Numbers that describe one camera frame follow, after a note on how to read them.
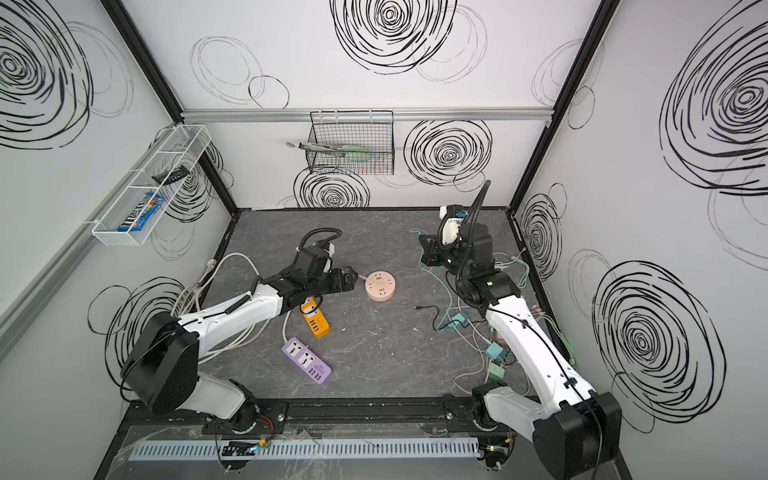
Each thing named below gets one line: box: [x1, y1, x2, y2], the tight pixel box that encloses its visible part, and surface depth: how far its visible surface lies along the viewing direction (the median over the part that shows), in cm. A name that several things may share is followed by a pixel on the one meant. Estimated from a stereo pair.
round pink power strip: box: [365, 270, 396, 302], surface depth 98 cm
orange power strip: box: [300, 296, 331, 339], surface depth 88 cm
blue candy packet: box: [117, 192, 166, 232], surface depth 72 cm
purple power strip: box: [281, 337, 332, 385], surface depth 82 cm
